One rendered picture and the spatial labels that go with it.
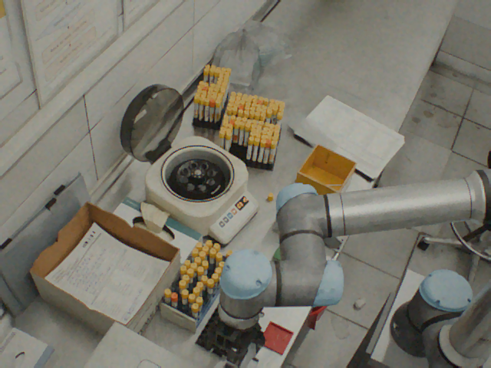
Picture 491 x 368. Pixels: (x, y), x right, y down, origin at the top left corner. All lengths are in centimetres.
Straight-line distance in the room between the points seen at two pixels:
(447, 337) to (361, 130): 89
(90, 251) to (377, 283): 149
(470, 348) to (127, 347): 67
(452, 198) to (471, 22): 271
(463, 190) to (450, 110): 255
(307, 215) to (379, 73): 129
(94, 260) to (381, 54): 134
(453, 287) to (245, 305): 59
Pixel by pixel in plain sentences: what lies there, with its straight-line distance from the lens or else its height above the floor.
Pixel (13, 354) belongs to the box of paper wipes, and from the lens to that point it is 144.
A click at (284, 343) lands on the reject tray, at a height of 88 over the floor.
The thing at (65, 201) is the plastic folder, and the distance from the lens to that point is 153.
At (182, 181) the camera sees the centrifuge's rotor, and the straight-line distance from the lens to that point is 164.
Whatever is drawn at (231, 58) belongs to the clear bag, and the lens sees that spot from 198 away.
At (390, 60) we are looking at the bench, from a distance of 232.
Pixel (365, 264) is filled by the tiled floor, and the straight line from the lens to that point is 275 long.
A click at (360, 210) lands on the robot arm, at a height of 147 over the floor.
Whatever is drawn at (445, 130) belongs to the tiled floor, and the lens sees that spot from 345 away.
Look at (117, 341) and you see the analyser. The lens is 119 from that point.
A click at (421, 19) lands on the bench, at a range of 259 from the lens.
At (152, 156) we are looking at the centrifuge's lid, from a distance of 169.
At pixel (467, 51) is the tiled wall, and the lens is 380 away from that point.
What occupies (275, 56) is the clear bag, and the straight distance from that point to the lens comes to 213.
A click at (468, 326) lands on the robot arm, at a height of 126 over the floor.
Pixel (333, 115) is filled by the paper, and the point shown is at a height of 89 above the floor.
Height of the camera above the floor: 226
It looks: 51 degrees down
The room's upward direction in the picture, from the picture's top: 8 degrees clockwise
